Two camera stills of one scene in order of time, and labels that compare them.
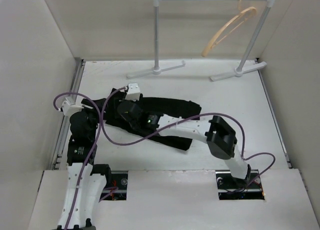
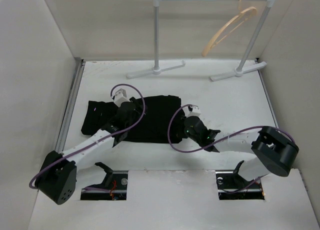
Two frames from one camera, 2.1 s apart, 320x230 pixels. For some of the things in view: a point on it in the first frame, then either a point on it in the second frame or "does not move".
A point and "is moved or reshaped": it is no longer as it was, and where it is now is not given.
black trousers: (140, 117) is moved or reshaped
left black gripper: (90, 110) to (137, 109)
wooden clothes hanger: (242, 15) does not move
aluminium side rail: (61, 147) does not move
